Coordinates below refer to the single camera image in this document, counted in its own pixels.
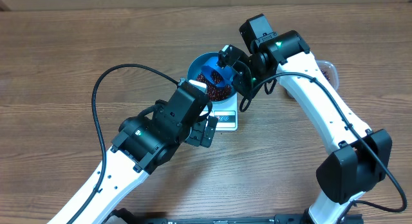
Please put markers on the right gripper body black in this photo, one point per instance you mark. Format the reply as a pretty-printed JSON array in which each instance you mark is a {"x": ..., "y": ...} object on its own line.
[{"x": 248, "y": 84}]

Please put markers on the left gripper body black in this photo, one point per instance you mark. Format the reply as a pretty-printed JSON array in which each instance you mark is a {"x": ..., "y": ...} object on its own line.
[{"x": 196, "y": 136}]

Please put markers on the blue plastic scoop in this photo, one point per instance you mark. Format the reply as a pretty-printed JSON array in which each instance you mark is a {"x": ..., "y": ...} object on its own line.
[{"x": 224, "y": 71}]

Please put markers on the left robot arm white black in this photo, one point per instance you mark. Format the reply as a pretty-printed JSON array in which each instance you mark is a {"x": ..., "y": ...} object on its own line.
[{"x": 143, "y": 143}]

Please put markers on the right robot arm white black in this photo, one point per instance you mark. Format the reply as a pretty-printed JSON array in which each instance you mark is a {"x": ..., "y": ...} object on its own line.
[{"x": 357, "y": 156}]

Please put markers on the red beans in bowl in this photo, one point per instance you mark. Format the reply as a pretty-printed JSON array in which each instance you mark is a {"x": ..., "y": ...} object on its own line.
[{"x": 214, "y": 92}]

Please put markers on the white kitchen scale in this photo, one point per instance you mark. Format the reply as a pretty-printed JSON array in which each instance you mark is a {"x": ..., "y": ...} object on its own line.
[{"x": 226, "y": 111}]

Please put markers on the blue bowl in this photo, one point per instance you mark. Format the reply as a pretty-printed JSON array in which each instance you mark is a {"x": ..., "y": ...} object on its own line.
[{"x": 195, "y": 67}]

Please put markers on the clear plastic container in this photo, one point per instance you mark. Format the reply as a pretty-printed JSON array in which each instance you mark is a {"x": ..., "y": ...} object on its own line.
[{"x": 331, "y": 69}]

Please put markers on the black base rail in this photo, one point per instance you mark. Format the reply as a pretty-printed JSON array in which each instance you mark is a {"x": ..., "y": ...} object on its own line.
[{"x": 123, "y": 216}]

